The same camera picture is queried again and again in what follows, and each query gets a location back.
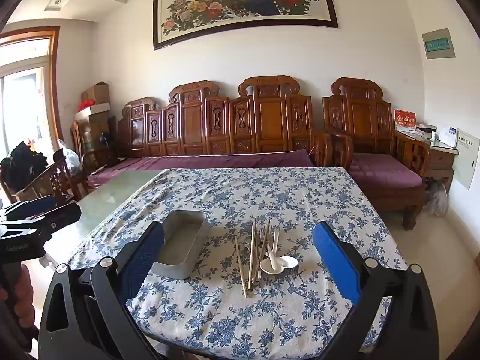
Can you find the carved wooden armchair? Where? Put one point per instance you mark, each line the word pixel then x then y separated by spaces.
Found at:
pixel 360 120

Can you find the black bag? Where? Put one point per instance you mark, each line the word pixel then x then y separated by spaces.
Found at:
pixel 22 165

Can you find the person's left hand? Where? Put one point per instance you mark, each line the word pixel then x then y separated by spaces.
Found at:
pixel 27 292

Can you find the white tabletop device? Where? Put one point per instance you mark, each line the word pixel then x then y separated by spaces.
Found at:
pixel 448 135

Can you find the large brown cardboard box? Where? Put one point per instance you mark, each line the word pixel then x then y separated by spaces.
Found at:
pixel 95 131

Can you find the grey wall panel green label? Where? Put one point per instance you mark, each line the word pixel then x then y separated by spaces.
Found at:
pixel 438 43

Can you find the tissue box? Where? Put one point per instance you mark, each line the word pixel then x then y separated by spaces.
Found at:
pixel 425 131

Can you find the wooden side table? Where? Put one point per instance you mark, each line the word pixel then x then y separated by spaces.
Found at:
pixel 440 161

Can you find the framed peacock flower painting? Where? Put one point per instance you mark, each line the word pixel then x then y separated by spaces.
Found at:
pixel 243 7

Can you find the square purple seat cushion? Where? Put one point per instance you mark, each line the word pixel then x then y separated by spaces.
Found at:
pixel 382 170

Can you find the grey fluffy bundle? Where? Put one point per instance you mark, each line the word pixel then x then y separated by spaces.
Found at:
pixel 437 198

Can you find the metal spoon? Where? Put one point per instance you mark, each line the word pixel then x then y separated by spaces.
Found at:
pixel 257 275

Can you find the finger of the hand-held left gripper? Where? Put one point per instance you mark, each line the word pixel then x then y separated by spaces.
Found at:
pixel 60 217
pixel 41 204

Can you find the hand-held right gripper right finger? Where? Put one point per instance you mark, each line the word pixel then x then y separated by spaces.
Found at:
pixel 335 262

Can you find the blue floral tablecloth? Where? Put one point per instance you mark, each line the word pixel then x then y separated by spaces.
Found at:
pixel 262 195

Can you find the white wall cabinet panel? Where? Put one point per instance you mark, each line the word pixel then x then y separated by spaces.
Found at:
pixel 467 157

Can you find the red decoration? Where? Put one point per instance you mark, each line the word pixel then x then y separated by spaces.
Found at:
pixel 85 104

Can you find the red desk calendar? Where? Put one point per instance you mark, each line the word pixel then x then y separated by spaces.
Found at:
pixel 405 120

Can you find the long purple seat cushion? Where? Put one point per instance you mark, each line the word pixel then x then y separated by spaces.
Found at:
pixel 206 161

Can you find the small brown cardboard box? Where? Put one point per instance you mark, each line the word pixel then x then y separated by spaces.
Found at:
pixel 95 93

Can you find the clear plastic bag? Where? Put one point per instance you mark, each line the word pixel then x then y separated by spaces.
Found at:
pixel 71 161

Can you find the carved wooden sofa bench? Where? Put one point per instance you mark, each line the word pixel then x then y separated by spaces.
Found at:
pixel 262 120

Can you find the metal fork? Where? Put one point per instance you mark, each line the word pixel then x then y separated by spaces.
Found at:
pixel 265 240

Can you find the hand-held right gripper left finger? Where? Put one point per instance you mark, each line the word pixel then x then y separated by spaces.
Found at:
pixel 144 255

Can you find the wooden door frame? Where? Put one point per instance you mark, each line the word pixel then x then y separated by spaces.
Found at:
pixel 54 82

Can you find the flat white box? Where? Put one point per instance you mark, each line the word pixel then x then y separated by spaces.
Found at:
pixel 93 110

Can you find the grey metal tray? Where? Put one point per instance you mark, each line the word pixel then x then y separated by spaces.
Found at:
pixel 187 228

